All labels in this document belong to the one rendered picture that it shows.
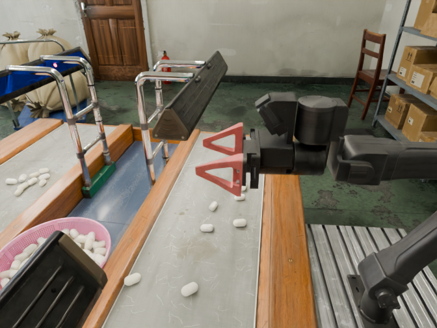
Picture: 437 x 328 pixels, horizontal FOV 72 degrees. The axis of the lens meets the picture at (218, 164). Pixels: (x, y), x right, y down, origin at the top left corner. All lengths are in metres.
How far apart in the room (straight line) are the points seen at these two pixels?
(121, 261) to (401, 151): 0.62
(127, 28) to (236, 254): 4.49
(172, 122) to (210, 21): 4.21
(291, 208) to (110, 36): 4.53
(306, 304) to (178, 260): 0.31
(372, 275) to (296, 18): 4.34
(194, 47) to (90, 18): 1.55
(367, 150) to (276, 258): 0.36
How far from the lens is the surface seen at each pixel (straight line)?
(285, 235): 0.82
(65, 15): 5.44
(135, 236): 0.83
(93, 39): 5.26
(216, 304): 0.71
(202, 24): 4.81
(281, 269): 0.74
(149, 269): 0.78
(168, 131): 0.64
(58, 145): 1.44
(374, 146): 0.54
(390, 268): 0.71
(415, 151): 0.55
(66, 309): 0.33
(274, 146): 0.47
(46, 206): 1.03
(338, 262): 0.93
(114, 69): 5.22
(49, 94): 3.44
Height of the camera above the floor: 1.32
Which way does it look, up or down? 31 degrees down
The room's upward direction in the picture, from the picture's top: straight up
